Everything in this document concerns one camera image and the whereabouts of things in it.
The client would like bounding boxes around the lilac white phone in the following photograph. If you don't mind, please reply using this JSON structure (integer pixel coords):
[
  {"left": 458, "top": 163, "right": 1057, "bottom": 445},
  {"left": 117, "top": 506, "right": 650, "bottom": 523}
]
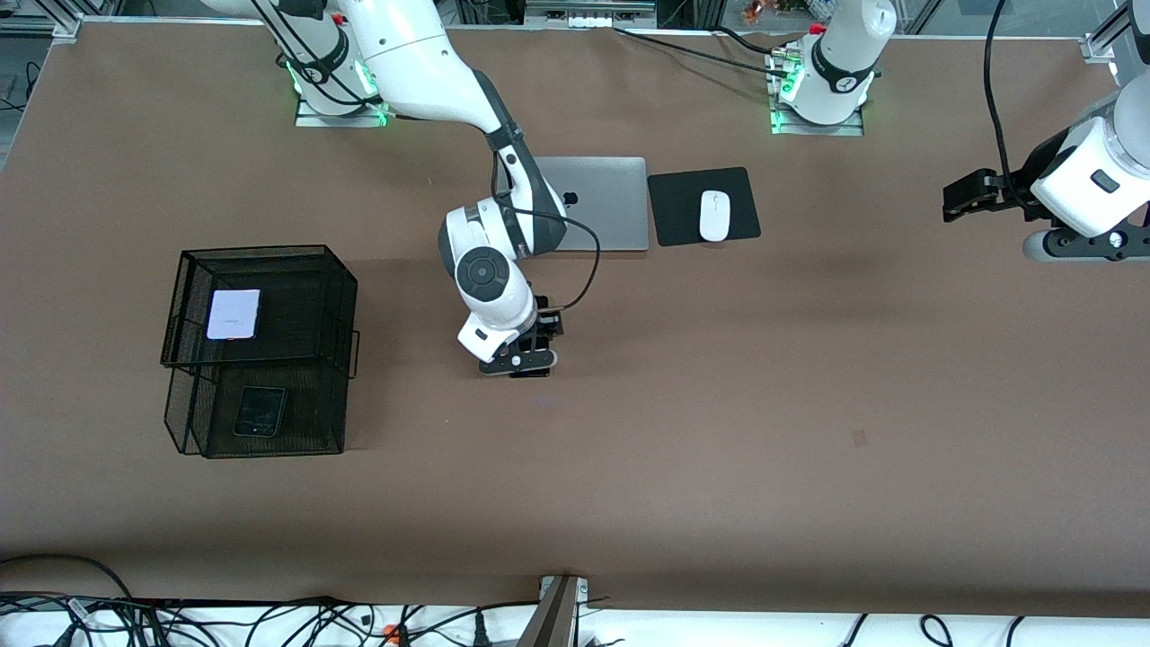
[{"left": 206, "top": 288, "right": 262, "bottom": 341}]

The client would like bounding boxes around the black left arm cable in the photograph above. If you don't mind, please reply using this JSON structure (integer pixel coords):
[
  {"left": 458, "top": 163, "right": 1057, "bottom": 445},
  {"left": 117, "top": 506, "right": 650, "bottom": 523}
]
[{"left": 983, "top": 0, "right": 1027, "bottom": 213}]

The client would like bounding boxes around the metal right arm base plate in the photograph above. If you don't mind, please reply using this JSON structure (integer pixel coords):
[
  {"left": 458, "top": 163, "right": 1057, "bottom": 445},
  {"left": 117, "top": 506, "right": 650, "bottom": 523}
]
[{"left": 295, "top": 88, "right": 389, "bottom": 129}]

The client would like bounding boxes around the black mesh two-tier tray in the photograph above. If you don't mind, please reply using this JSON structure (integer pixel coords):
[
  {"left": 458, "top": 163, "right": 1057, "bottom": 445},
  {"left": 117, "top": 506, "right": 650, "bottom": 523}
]
[{"left": 160, "top": 244, "right": 362, "bottom": 460}]

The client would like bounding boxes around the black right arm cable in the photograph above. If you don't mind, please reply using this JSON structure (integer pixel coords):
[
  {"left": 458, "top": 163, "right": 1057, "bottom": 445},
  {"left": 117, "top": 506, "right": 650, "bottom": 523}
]
[{"left": 252, "top": 0, "right": 602, "bottom": 314}]

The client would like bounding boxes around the white computer mouse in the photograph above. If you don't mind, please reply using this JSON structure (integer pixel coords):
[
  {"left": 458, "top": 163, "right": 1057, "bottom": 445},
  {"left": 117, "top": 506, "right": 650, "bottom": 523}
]
[{"left": 699, "top": 190, "right": 732, "bottom": 243}]

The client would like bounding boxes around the black mouse pad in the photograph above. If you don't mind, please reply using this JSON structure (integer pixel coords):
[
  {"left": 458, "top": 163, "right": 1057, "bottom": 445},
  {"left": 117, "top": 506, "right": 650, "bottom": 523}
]
[{"left": 647, "top": 166, "right": 763, "bottom": 248}]

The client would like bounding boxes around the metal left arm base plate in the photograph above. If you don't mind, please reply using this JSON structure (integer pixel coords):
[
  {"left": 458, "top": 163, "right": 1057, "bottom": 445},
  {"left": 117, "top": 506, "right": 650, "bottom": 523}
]
[{"left": 770, "top": 49, "right": 865, "bottom": 137}]

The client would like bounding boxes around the grey power strip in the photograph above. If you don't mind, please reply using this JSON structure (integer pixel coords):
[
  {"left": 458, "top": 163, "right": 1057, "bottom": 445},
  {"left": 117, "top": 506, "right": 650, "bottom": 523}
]
[{"left": 526, "top": 0, "right": 657, "bottom": 28}]

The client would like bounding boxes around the short black table cable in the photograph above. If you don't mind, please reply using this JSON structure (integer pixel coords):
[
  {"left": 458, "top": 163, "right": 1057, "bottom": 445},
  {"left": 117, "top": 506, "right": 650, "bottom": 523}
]
[{"left": 714, "top": 24, "right": 775, "bottom": 53}]

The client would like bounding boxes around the black arched floor cable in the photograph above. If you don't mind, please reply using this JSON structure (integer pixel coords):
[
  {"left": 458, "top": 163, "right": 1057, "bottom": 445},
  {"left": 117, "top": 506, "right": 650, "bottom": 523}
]
[{"left": 0, "top": 554, "right": 136, "bottom": 603}]

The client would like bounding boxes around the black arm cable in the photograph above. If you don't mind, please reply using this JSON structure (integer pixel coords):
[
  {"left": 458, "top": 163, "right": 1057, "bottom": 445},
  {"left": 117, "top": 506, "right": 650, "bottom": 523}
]
[
  {"left": 983, "top": 0, "right": 1027, "bottom": 213},
  {"left": 252, "top": 0, "right": 602, "bottom": 314}
]

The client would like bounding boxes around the aluminium frame corner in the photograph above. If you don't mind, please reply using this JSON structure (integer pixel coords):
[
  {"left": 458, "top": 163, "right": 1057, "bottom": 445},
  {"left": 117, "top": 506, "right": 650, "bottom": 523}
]
[
  {"left": 1081, "top": 0, "right": 1137, "bottom": 64},
  {"left": 47, "top": 0, "right": 87, "bottom": 42}
]

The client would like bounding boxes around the aluminium camera mount post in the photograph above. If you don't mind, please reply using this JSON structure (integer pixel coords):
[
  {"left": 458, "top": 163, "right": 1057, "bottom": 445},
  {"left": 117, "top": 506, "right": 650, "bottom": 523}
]
[{"left": 517, "top": 575, "right": 589, "bottom": 647}]

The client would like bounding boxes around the silver closed laptop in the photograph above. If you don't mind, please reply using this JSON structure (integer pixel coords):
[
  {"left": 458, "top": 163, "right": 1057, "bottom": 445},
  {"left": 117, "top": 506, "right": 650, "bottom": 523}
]
[{"left": 535, "top": 156, "right": 650, "bottom": 253}]

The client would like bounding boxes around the long black table cable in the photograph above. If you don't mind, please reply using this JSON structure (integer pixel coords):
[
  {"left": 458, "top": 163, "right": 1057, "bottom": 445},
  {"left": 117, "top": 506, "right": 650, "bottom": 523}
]
[{"left": 614, "top": 25, "right": 792, "bottom": 77}]

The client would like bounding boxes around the small black phone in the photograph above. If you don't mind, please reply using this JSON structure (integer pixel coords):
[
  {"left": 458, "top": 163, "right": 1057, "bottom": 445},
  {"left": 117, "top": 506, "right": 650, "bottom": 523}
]
[{"left": 234, "top": 386, "right": 289, "bottom": 439}]

